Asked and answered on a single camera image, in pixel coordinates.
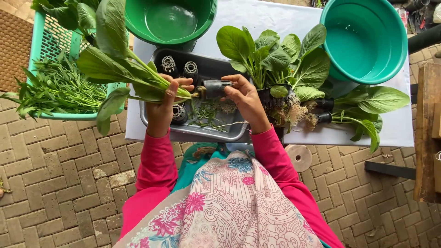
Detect person's left hand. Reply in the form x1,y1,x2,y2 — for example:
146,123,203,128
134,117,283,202
146,74,195,138

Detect person's right hand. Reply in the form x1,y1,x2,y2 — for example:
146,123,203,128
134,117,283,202
220,74,273,135

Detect long-stemmed pak choy plant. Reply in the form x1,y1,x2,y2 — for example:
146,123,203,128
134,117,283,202
76,0,201,137

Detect green leaf scraps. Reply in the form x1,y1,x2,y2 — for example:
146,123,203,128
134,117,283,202
187,99,239,133

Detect grey metal tray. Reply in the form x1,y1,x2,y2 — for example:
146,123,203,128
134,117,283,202
139,48,254,143

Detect bushy pak choy plant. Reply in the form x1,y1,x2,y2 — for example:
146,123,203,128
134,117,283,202
216,23,332,104

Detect teal garment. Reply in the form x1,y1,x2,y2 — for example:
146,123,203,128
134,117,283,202
172,142,256,194

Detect round wooden disc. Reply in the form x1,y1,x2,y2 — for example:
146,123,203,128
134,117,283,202
285,144,313,173

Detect green plastic basin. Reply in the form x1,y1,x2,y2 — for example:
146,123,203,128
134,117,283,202
124,0,218,47

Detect bunch of water spinach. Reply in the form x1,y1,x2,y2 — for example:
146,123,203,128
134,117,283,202
0,51,115,120

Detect floral patterned scarf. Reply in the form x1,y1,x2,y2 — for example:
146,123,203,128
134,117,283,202
113,149,325,248

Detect pak choy plant with roots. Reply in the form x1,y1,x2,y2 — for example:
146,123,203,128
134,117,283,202
276,85,411,154

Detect teal plastic basin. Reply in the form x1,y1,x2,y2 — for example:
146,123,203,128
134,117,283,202
319,0,409,85

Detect pak choy leaves in basket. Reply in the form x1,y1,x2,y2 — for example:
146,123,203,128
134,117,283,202
30,0,101,39

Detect teal plastic basket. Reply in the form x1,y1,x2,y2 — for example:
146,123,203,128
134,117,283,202
26,10,129,121

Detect white tablecloth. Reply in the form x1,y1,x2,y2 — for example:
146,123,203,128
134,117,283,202
124,0,415,148

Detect black metal bar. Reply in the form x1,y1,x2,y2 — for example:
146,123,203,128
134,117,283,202
364,161,417,180

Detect brown woven doormat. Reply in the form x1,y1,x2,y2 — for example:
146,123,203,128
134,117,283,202
0,9,34,93

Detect wooden bench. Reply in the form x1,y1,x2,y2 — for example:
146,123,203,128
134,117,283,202
413,62,441,204

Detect black pipe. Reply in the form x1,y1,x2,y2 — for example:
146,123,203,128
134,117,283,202
407,32,441,56

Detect heap of tools and clutter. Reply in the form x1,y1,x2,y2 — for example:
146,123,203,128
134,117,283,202
391,0,441,35

